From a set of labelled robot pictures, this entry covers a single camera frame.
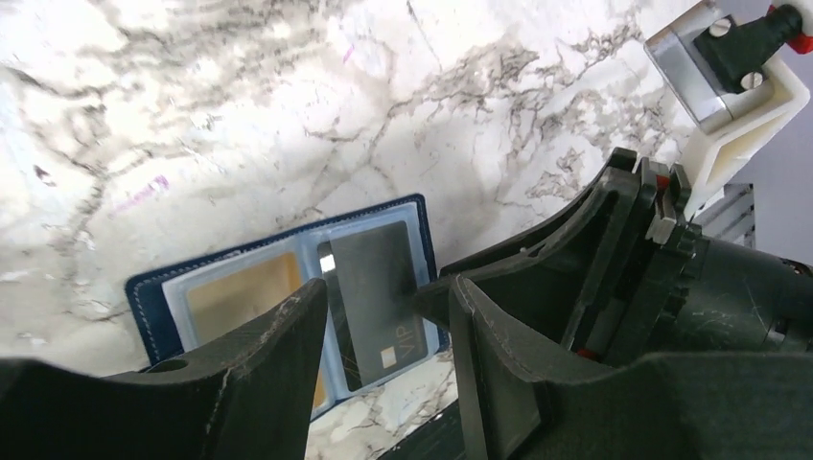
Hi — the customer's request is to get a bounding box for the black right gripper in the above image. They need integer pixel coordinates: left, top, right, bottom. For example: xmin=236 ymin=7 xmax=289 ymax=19
xmin=412 ymin=148 xmax=812 ymax=367

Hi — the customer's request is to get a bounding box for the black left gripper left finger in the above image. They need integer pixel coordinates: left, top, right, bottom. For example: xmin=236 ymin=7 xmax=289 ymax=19
xmin=1 ymin=279 xmax=328 ymax=459

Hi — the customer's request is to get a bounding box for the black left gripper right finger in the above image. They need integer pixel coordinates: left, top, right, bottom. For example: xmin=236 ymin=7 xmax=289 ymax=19
xmin=450 ymin=277 xmax=812 ymax=459

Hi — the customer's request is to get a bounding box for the gold credit card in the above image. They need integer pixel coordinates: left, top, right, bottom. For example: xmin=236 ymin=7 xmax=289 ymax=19
xmin=187 ymin=251 xmax=328 ymax=411

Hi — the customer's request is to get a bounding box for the black VIP card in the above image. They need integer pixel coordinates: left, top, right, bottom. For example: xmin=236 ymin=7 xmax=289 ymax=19
xmin=316 ymin=221 xmax=430 ymax=392

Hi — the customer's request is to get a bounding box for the blue leather card holder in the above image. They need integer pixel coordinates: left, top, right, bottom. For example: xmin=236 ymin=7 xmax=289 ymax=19
xmin=125 ymin=194 xmax=450 ymax=417

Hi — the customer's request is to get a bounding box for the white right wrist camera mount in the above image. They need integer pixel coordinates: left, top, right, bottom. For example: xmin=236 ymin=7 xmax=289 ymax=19
xmin=645 ymin=1 xmax=812 ymax=219

